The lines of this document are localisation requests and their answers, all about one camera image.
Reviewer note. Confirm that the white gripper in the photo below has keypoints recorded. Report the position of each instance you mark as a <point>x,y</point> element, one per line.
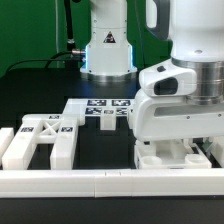
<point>170,118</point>

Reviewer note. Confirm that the white chair seat plate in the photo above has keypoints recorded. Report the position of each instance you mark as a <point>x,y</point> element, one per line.
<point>169,154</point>

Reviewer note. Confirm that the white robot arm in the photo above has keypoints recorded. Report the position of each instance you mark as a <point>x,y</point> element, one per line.
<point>195,28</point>

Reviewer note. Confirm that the white marker base sheet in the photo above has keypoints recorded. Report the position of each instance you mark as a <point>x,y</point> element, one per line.
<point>96,107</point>

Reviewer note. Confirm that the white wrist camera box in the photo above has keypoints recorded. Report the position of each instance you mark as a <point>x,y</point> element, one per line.
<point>166,79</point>

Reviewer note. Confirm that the white chair back frame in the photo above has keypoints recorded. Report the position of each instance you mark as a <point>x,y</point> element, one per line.
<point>59,130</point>

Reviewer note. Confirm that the white U-shaped fence frame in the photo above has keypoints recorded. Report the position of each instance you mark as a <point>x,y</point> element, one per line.
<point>111,183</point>

